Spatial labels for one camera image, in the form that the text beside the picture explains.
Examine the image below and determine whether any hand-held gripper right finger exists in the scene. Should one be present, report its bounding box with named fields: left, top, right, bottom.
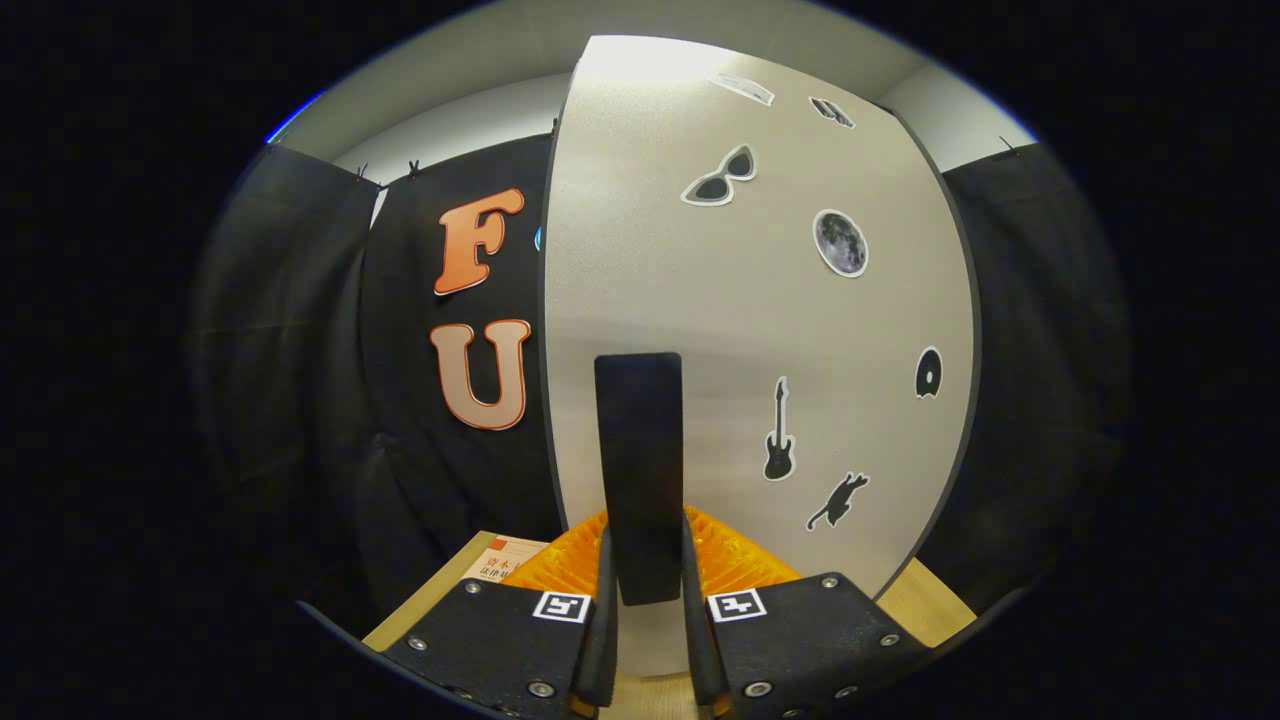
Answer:
left=682, top=505, right=936, bottom=720

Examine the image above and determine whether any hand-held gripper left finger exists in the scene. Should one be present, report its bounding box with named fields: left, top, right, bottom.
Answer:
left=383, top=510, right=619, bottom=720

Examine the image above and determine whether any black door handle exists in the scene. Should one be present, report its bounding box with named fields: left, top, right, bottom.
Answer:
left=594, top=352, right=685, bottom=607

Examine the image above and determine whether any dark grey shoe cabinet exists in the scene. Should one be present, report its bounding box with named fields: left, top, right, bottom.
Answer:
left=537, top=35, right=985, bottom=681

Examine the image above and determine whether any beige book with orange corner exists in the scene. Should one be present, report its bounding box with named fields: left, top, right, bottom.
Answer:
left=470, top=538, right=551, bottom=583

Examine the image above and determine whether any black backdrop cloth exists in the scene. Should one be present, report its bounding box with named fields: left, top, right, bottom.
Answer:
left=185, top=135, right=1131, bottom=641

